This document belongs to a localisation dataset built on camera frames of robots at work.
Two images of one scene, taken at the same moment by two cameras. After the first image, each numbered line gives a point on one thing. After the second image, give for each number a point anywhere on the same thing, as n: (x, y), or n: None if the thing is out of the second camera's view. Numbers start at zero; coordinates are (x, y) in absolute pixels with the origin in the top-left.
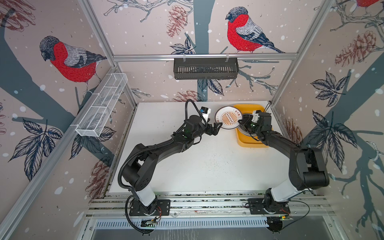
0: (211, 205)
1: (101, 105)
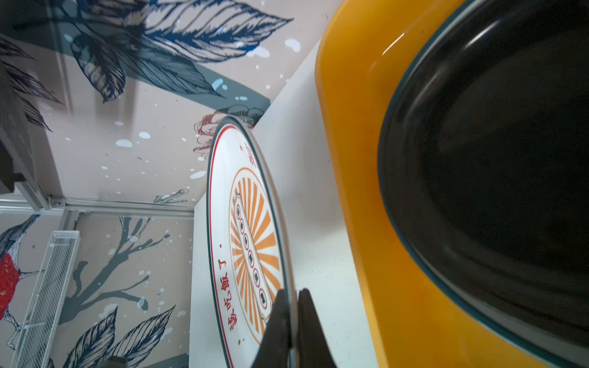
0: None
1: (37, 341)
